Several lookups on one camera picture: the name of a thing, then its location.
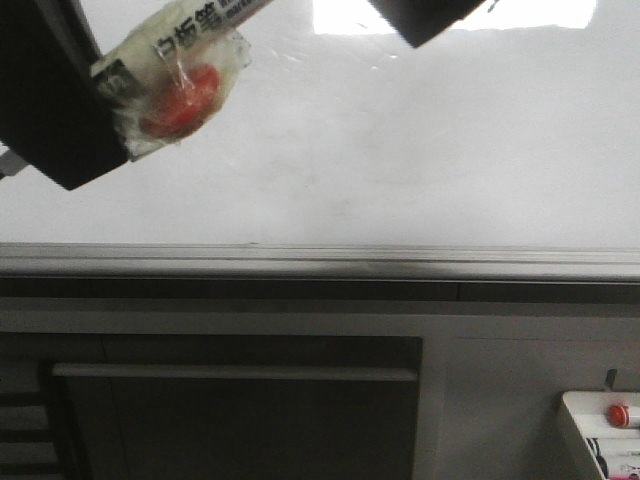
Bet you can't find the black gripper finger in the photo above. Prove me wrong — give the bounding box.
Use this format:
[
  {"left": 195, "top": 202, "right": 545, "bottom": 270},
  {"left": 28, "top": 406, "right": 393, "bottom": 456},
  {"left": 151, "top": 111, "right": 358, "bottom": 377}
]
[
  {"left": 1, "top": 1, "right": 128, "bottom": 190},
  {"left": 369, "top": 0, "right": 483, "bottom": 48}
]

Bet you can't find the white whiteboard marker with tape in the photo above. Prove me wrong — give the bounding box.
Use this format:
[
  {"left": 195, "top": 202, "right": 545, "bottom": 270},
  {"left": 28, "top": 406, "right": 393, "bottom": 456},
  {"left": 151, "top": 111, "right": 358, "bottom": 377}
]
[{"left": 90, "top": 1, "right": 266, "bottom": 161}]

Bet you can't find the dark cabinet door panel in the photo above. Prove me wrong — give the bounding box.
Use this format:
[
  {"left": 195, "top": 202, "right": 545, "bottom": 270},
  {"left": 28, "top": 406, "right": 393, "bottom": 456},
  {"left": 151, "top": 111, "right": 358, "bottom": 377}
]
[{"left": 52, "top": 363, "right": 418, "bottom": 479}]

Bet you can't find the red capped marker in tray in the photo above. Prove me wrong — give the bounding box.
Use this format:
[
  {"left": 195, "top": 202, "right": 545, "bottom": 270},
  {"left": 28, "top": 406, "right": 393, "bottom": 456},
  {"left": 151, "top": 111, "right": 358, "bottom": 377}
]
[{"left": 606, "top": 404, "right": 640, "bottom": 429}]

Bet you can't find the white storage tray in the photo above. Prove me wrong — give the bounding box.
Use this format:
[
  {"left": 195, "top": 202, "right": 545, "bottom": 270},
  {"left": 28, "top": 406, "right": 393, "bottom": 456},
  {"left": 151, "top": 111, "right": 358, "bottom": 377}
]
[{"left": 558, "top": 391, "right": 639, "bottom": 479}]

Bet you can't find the white whiteboard with aluminium frame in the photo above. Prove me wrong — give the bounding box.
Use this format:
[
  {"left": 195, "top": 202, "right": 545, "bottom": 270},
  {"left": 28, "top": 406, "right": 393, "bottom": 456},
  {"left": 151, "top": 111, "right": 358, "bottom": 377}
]
[{"left": 1, "top": 1, "right": 639, "bottom": 282}]

